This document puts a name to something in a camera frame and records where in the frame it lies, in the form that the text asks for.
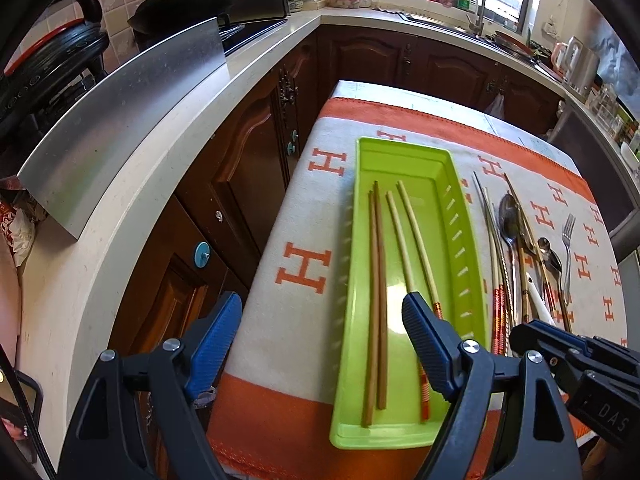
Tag orange and white printed blanket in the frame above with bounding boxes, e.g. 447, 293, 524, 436
205, 94, 628, 480

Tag steel fork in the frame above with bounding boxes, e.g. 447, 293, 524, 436
559, 212, 577, 311

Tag glass jars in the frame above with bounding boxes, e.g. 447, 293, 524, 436
589, 84, 622, 132

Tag stainless steel splash panel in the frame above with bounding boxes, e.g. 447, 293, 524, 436
15, 15, 228, 241

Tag green plastic utensil tray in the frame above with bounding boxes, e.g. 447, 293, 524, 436
329, 136, 490, 450

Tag white ceramic spoon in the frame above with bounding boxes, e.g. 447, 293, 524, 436
524, 271, 557, 327

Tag dark wooden chopstick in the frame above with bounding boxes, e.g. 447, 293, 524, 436
372, 180, 389, 410

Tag hanging plastic bag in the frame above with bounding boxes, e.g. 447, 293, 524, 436
483, 92, 506, 119

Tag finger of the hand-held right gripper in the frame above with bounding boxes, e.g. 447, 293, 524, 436
562, 334, 640, 397
509, 321, 571, 367

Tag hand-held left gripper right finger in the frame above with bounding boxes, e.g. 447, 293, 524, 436
401, 292, 584, 480

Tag grey chair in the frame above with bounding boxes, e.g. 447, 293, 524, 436
546, 100, 640, 262

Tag steel kitchen faucet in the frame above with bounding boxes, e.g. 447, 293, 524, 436
466, 0, 489, 37

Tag steel spoon with wooden handle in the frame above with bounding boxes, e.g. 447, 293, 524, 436
498, 192, 533, 325

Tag red patterned bag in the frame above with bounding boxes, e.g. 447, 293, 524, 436
0, 199, 37, 267

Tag white kitchen countertop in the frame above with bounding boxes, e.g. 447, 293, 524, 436
15, 6, 640, 480

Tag red frying pan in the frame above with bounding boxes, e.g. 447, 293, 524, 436
494, 30, 532, 55

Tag light bamboo chopstick red end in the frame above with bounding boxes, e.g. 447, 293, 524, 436
385, 190, 432, 422
396, 180, 446, 321

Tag small steel spoon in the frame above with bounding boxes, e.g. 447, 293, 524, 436
546, 250, 566, 311

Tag long steel spoon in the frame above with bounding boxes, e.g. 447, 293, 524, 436
536, 236, 576, 333

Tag steel electric kettle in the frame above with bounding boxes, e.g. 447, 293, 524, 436
551, 36, 601, 97

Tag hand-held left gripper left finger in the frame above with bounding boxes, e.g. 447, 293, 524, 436
60, 291, 244, 480

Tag white chopstick red striped end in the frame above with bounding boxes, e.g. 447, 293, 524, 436
483, 186, 505, 357

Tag metal chopstick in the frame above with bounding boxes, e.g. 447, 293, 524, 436
475, 180, 508, 331
472, 171, 515, 358

